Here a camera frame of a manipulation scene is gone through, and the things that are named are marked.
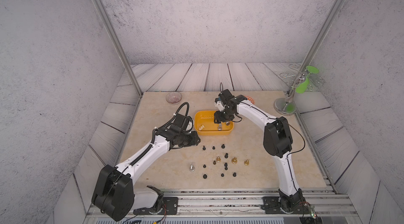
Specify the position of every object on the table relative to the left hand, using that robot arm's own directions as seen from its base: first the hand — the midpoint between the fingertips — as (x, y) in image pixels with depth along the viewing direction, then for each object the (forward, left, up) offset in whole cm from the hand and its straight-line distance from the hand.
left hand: (201, 140), depth 82 cm
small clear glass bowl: (+40, +20, -9) cm, 46 cm away
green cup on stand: (+31, -62, +7) cm, 70 cm away
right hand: (+16, -10, -4) cm, 19 cm away
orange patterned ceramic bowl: (+35, -35, -8) cm, 50 cm away
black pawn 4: (-9, -2, -12) cm, 15 cm away
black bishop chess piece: (-3, -14, -12) cm, 18 cm away
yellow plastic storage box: (+17, -2, -11) cm, 21 cm away
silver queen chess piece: (+18, -17, -10) cm, 26 cm away
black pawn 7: (-13, -17, -13) cm, 25 cm away
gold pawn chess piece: (-5, -9, -12) cm, 16 cm away
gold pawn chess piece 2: (-8, -24, -11) cm, 28 cm away
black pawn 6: (-13, -11, -13) cm, 21 cm away
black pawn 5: (-13, -1, -13) cm, 19 cm away
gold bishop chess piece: (-6, -18, -11) cm, 22 cm away
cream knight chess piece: (+15, 0, -11) cm, 19 cm away
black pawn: (+2, -7, -12) cm, 14 cm away
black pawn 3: (-7, -7, -12) cm, 16 cm away
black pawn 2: (+3, -12, -12) cm, 18 cm away
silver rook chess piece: (+15, -11, -10) cm, 21 cm away
